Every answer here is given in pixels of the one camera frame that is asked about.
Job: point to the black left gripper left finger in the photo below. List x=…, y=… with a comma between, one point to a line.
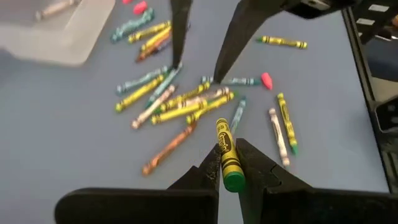
x=140, y=207

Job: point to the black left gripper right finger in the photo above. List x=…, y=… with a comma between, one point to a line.
x=295, y=205

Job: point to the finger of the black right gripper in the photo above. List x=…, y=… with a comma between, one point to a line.
x=242, y=28
x=180, y=28

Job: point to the brown crayon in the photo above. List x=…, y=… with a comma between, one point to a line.
x=169, y=148

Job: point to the white-wrapped crayon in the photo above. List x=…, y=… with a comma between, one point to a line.
x=214, y=92
x=278, y=137
x=152, y=107

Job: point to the pink eraser cap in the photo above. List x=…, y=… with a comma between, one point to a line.
x=140, y=7
x=127, y=1
x=266, y=81

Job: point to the teal crayon light-blue wrapper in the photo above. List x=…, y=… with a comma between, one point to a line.
x=140, y=81
x=242, y=81
x=238, y=113
x=133, y=21
x=132, y=29
x=163, y=85

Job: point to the clear plastic bin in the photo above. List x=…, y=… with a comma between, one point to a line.
x=77, y=46

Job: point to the black table frame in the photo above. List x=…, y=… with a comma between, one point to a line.
x=360, y=77

